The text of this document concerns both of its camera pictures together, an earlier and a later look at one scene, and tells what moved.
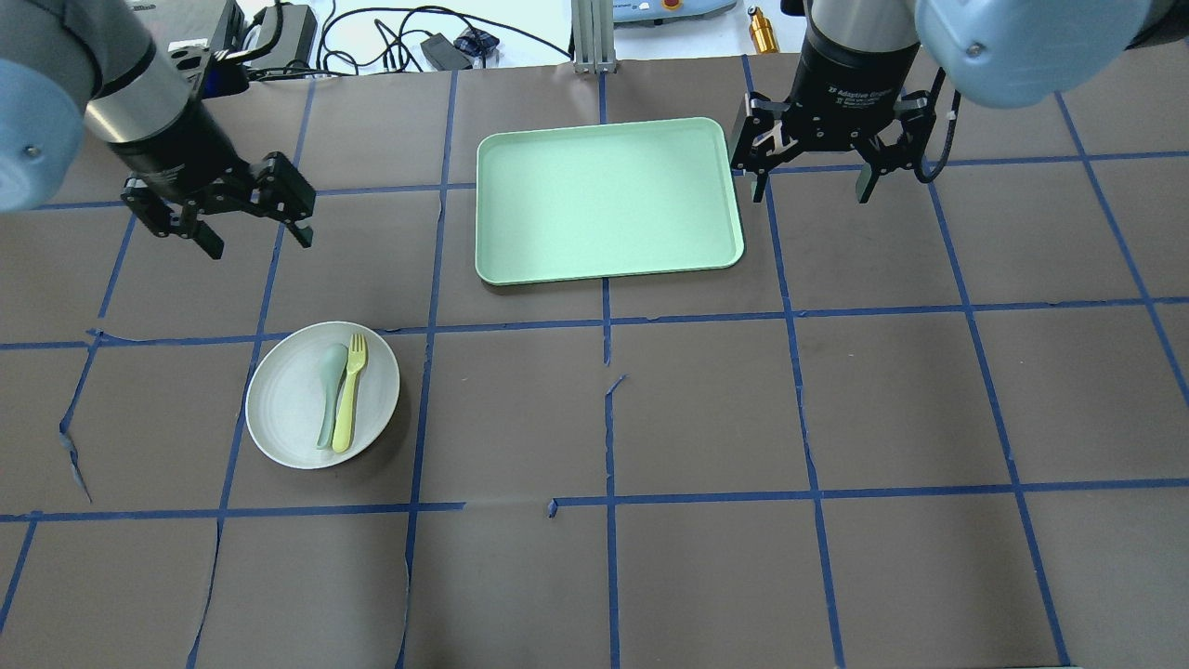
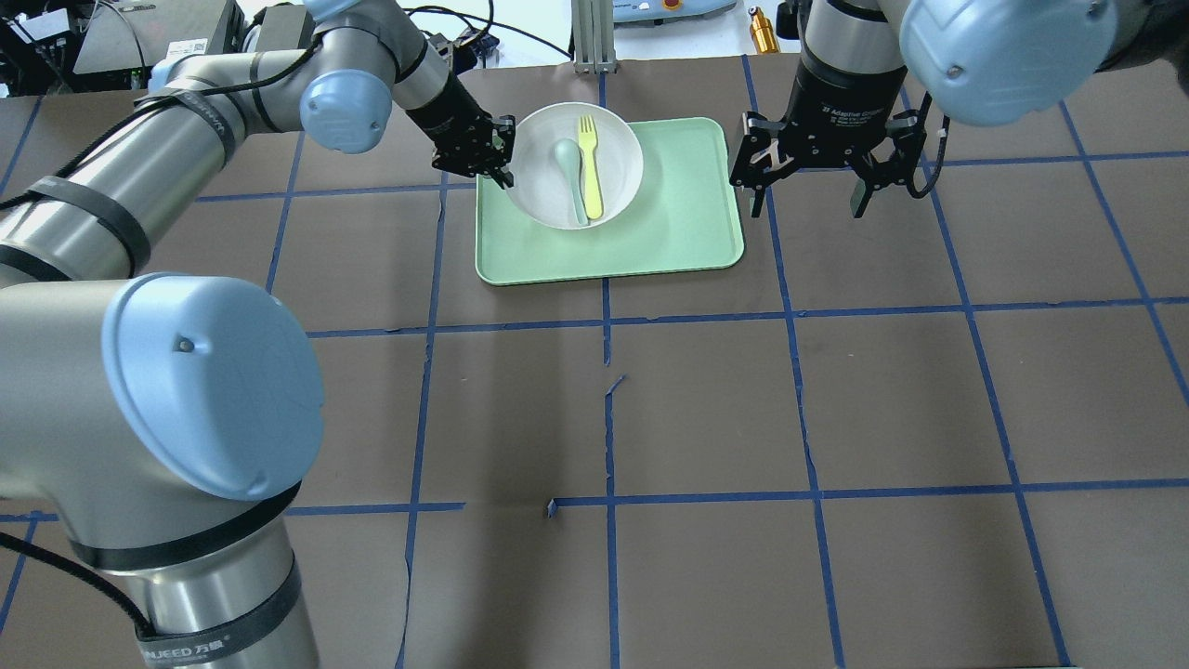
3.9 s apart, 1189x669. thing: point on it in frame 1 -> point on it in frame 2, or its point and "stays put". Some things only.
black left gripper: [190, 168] -> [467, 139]
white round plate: [321, 392] -> [575, 165]
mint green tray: [606, 201] stays put
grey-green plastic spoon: [333, 360] -> [568, 154]
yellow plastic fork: [356, 359] -> [594, 190]
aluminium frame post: [593, 34] stays put
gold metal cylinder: [762, 32] stays put
